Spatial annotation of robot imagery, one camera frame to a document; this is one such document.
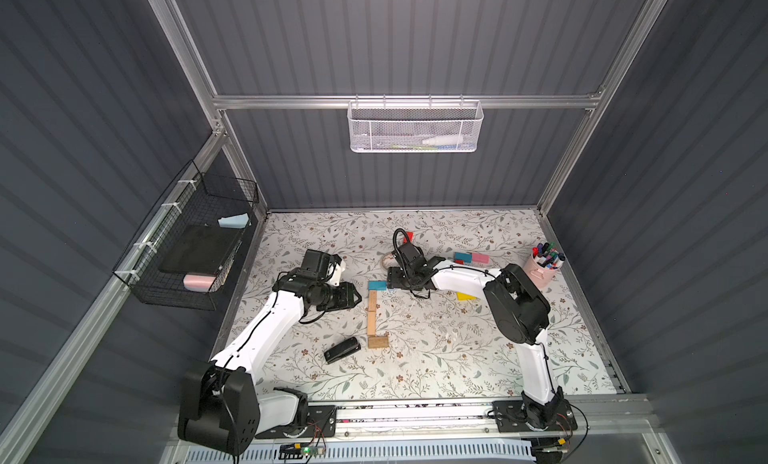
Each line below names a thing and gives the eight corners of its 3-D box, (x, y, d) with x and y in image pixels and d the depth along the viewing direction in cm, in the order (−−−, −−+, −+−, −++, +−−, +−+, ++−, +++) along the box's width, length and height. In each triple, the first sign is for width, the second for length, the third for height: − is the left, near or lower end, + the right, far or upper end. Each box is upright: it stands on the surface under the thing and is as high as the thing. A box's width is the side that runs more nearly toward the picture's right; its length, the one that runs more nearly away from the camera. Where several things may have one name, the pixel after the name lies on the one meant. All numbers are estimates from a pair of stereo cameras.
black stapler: (327, 365, 84) (325, 361, 82) (324, 355, 86) (322, 350, 84) (361, 349, 87) (360, 345, 84) (357, 340, 89) (356, 335, 86)
